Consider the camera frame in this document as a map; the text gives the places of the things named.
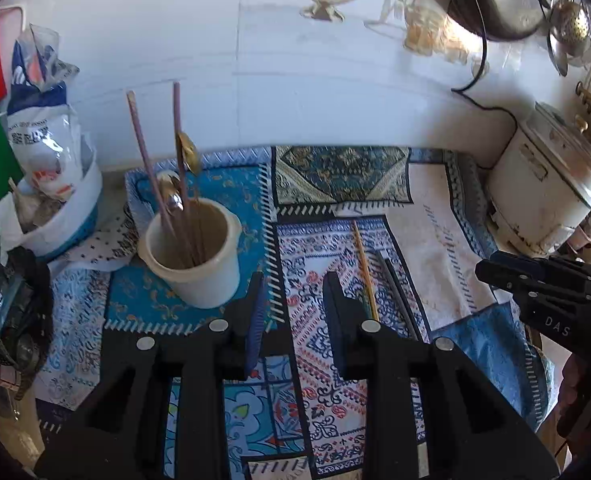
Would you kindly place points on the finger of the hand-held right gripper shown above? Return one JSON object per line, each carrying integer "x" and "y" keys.
{"x": 520, "y": 261}
{"x": 515, "y": 282}

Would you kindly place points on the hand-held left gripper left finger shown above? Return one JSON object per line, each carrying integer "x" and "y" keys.
{"x": 255, "y": 320}

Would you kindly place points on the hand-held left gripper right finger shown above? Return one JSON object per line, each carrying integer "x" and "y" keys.
{"x": 336, "y": 320}

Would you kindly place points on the wooden chopsticks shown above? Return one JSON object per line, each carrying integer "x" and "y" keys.
{"x": 365, "y": 275}

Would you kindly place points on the white utensil cup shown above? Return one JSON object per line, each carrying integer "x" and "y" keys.
{"x": 210, "y": 285}

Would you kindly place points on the grey metal chopstick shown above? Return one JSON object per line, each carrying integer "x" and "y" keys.
{"x": 395, "y": 295}
{"x": 405, "y": 290}

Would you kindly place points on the pink chopstick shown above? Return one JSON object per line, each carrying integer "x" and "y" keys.
{"x": 145, "y": 155}
{"x": 179, "y": 120}

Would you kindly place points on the person's right hand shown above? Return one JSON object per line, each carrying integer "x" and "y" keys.
{"x": 571, "y": 380}

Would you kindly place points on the white rice cooker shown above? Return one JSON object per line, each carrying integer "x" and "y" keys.
{"x": 530, "y": 195}

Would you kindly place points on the steel pot with lid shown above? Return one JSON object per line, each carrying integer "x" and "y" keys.
{"x": 575, "y": 150}

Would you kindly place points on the patterned patchwork table mat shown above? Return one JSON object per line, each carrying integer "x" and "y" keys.
{"x": 325, "y": 185}

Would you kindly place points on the white dotted cloth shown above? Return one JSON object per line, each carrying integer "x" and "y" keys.
{"x": 103, "y": 247}

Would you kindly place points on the steel ladle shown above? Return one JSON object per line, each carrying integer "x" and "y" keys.
{"x": 558, "y": 57}

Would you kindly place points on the white and blue basin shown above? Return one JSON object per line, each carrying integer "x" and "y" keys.
{"x": 70, "y": 225}

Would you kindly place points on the steel skimmer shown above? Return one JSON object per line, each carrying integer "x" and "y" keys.
{"x": 573, "y": 25}

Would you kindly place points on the black mesh basket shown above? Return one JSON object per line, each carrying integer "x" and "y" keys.
{"x": 10, "y": 310}

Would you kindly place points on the black wok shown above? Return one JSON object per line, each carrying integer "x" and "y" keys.
{"x": 495, "y": 0}

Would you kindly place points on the blue and white food bag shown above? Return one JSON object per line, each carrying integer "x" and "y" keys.
{"x": 43, "y": 125}

